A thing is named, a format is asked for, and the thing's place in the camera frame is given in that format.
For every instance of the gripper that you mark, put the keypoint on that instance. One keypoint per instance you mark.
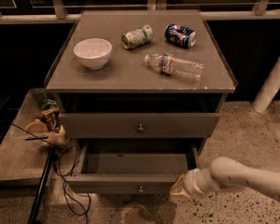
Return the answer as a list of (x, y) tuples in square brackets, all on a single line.
[(190, 181)]

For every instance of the grey drawer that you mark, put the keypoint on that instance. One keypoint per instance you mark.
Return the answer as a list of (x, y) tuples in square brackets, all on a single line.
[(120, 166), (124, 125)]

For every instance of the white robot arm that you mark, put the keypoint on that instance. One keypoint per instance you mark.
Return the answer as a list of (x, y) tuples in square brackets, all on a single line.
[(244, 151)]

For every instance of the brass top drawer knob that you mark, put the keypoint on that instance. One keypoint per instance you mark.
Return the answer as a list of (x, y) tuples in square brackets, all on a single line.
[(140, 128)]

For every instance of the grey top drawer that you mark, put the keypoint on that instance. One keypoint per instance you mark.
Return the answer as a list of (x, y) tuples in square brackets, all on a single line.
[(124, 125)]

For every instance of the grey wooden drawer cabinet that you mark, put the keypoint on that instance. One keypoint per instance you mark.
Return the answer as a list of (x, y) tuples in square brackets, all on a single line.
[(126, 84)]

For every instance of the clear plastic water bottle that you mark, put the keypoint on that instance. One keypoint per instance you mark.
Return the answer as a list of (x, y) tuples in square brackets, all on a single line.
[(169, 65)]

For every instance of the pile of small objects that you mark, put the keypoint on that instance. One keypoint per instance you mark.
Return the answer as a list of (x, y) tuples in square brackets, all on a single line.
[(47, 125)]

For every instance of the blue soda can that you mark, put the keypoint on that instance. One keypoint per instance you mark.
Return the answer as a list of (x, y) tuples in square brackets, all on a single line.
[(180, 35)]

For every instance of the green white soda can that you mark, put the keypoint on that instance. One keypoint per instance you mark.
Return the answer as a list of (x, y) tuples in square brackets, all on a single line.
[(138, 37)]

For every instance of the grey side tray table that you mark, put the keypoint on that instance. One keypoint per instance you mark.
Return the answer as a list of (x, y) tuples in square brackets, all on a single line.
[(22, 160)]

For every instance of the white ceramic bowl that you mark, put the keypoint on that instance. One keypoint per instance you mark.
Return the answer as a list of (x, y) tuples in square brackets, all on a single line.
[(93, 53)]

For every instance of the metal window railing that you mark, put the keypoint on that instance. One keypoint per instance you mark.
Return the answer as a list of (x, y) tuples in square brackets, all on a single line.
[(130, 6)]

